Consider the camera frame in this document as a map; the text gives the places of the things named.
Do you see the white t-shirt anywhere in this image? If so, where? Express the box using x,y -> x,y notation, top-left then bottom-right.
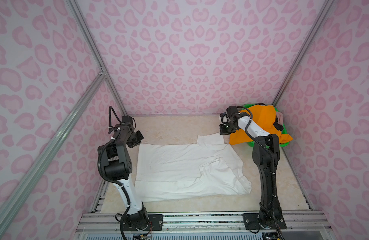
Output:
135,134 -> 252,202

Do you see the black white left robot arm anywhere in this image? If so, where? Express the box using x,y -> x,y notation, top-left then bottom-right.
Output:
97,116 -> 149,231

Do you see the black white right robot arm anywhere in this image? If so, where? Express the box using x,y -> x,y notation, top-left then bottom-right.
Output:
220,106 -> 287,231

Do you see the green laundry basket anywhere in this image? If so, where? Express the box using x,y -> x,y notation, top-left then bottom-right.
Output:
244,104 -> 293,145

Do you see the orange garment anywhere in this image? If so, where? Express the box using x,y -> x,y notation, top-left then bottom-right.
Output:
229,105 -> 293,145

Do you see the black garment in basket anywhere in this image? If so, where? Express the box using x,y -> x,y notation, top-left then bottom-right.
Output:
273,115 -> 284,131

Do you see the pink beige garment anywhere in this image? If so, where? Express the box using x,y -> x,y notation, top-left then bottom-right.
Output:
276,111 -> 284,125

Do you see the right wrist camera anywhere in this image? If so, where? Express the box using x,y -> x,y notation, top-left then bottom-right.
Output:
220,113 -> 229,125

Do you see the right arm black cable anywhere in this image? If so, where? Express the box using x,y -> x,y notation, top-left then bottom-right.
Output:
236,105 -> 278,229

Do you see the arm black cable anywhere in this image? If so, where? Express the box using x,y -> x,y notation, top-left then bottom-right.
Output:
236,105 -> 278,229
97,105 -> 131,208

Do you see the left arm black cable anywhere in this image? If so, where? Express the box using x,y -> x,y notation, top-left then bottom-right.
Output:
97,105 -> 131,208

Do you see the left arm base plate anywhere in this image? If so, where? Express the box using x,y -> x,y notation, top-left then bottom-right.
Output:
120,214 -> 163,232

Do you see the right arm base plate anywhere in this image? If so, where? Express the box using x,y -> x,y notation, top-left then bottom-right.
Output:
242,213 -> 287,231

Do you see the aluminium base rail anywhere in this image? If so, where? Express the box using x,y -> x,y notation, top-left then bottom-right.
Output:
75,210 -> 333,235

